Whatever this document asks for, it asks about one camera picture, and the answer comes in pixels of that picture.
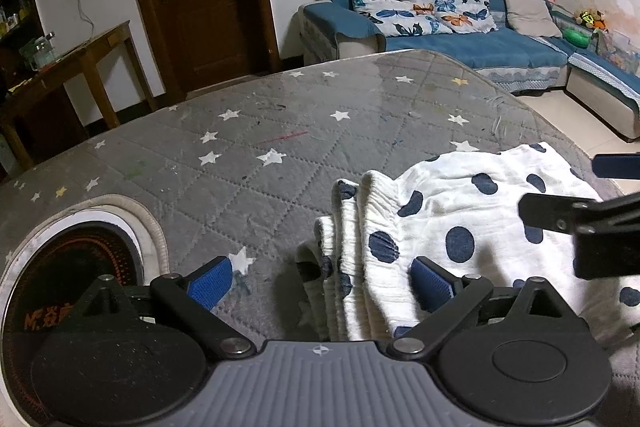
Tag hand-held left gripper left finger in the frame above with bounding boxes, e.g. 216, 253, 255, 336
55, 257, 255, 359

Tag yellow toy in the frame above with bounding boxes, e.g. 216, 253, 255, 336
574, 8, 607, 31

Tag green round toy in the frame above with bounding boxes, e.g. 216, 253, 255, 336
562, 28, 594, 50

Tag white power cable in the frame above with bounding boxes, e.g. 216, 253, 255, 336
77, 0, 96, 40

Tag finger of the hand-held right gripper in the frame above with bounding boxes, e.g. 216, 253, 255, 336
591, 153, 640, 181
518, 191, 640, 280

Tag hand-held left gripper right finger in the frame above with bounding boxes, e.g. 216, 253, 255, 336
387, 257, 581, 359

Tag green glass container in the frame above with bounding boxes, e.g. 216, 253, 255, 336
19, 38, 38, 70

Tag white polka dot shorts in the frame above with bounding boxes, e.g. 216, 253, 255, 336
295, 141, 640, 348

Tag wooden side table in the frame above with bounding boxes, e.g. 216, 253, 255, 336
0, 21, 161, 180

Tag blue sofa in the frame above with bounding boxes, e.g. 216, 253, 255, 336
299, 0, 640, 142

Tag clear glass jar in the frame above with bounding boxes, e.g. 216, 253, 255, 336
32, 32, 58, 68

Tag dark wooden shelf cabinet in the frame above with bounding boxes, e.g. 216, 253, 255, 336
0, 0, 40, 72

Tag round induction cooktop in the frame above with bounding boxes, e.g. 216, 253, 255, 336
0, 193, 168, 427

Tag beige pillow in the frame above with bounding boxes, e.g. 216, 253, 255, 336
502, 0, 563, 38

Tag butterfly print cushion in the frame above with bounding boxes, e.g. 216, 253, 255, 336
348, 0, 498, 36

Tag pale printed cushion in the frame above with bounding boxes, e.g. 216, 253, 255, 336
595, 29, 640, 75

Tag brown wooden door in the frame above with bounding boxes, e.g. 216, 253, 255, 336
119, 0, 281, 102

